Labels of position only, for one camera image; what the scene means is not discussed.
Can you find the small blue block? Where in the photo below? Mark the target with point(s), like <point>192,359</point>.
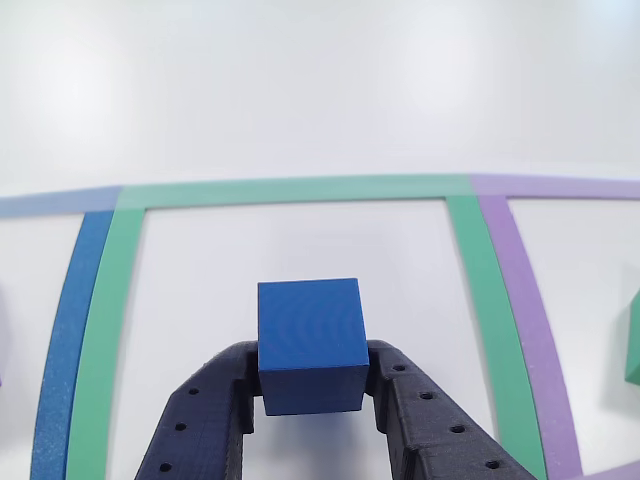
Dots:
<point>310,330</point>

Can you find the green block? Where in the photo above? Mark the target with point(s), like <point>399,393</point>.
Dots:
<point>634,345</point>

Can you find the purple tape square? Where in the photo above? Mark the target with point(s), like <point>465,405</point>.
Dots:
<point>530,300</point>

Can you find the blue tape square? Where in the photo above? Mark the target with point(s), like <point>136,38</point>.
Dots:
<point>65,325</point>

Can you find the green tape square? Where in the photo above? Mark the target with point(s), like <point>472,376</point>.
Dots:
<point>300,189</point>

